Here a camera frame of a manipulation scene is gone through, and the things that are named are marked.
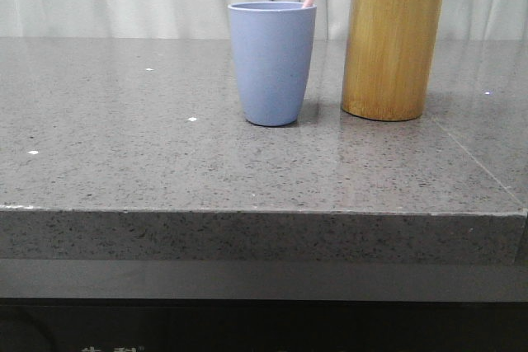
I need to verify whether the blue plastic cup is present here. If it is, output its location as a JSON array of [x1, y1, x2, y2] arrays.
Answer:
[[228, 1, 317, 127]]

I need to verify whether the bamboo cylindrical holder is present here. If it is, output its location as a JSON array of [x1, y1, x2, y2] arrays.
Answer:
[[342, 0, 442, 121]]

